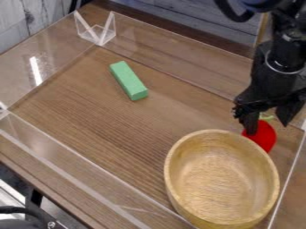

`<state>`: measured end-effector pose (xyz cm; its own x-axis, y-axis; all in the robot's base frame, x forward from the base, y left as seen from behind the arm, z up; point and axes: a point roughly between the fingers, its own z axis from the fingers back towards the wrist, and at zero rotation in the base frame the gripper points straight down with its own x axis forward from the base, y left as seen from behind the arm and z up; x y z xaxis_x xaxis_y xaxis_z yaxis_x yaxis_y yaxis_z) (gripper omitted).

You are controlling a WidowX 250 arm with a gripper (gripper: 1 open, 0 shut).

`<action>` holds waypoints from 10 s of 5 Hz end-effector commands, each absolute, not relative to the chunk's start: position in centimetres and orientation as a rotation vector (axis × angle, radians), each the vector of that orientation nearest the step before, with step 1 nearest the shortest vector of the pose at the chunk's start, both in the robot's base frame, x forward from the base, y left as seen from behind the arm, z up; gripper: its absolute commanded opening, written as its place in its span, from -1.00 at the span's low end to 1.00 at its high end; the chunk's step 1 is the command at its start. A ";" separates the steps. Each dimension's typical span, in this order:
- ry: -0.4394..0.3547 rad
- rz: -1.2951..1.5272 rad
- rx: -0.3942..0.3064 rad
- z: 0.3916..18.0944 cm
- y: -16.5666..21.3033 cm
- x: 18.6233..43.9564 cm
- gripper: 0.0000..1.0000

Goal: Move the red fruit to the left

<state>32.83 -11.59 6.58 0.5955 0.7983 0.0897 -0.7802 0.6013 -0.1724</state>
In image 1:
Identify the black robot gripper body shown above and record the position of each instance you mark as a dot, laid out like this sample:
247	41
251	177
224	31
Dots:
263	97

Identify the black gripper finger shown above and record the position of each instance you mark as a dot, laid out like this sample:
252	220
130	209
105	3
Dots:
251	122
289	108

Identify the red toy strawberry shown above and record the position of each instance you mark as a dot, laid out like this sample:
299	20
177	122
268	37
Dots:
265	138

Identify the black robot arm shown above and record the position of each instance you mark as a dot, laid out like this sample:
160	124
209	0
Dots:
279	72

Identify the round wooden bowl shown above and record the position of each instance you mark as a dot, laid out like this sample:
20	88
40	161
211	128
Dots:
221	179

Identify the green rectangular block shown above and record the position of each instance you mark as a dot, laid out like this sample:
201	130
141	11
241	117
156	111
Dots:
129	81

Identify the gold metal chair frame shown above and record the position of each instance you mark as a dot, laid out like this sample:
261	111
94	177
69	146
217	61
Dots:
264	29

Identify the clear acrylic tray enclosure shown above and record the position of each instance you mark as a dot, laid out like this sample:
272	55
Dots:
80	140

